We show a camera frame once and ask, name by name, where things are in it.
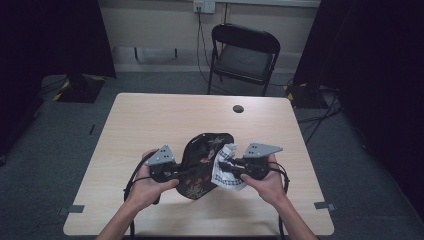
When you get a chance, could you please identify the right hand-held gripper cable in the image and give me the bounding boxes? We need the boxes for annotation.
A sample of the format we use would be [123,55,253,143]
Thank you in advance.
[266,160,291,240]

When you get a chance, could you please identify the grey floor tape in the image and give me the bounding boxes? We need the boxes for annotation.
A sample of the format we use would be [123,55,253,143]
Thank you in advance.
[57,204,86,216]
[313,200,337,213]

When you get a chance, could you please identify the black floor cables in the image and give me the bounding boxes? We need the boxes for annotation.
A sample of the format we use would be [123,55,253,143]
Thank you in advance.
[295,87,345,145]

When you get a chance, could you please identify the black stand base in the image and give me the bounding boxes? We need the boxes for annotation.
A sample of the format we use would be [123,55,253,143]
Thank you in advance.
[284,83,330,110]
[52,73,107,104]

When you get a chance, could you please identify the black folding chair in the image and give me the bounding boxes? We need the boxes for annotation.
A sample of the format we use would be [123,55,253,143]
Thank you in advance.
[206,22,282,98]

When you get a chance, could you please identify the hand-held gripper cable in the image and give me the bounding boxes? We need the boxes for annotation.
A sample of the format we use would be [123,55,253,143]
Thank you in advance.
[266,160,291,240]
[123,151,161,240]

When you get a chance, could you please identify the white wall socket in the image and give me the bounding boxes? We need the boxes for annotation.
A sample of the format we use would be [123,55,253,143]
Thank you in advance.
[192,0,217,15]

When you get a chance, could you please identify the black floral pouch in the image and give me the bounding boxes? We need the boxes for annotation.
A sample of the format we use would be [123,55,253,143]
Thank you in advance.
[175,132,236,201]

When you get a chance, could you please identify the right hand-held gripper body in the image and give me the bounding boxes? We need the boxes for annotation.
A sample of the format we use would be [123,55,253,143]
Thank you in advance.
[232,142,285,182]

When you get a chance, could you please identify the black wall socket cable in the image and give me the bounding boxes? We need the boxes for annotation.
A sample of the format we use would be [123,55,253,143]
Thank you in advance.
[195,5,236,97]

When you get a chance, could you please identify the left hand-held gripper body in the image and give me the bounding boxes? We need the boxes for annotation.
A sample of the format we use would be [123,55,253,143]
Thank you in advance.
[144,143,183,184]

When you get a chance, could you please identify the black curtain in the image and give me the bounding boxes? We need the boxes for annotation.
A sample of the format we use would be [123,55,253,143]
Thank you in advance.
[0,0,117,158]
[292,0,424,213]

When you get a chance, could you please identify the white checked cloth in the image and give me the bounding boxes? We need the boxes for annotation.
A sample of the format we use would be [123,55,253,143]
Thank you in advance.
[210,142,249,192]

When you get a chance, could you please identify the left hand-held gripper cable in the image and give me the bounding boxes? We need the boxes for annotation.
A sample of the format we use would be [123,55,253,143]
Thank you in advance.
[123,151,161,240]

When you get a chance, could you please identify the person's right hand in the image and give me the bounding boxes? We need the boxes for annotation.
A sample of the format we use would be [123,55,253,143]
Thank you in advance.
[240,152,290,210]

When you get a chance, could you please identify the person's left hand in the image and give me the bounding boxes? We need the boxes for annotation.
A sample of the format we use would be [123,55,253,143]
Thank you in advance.
[125,148,181,212]

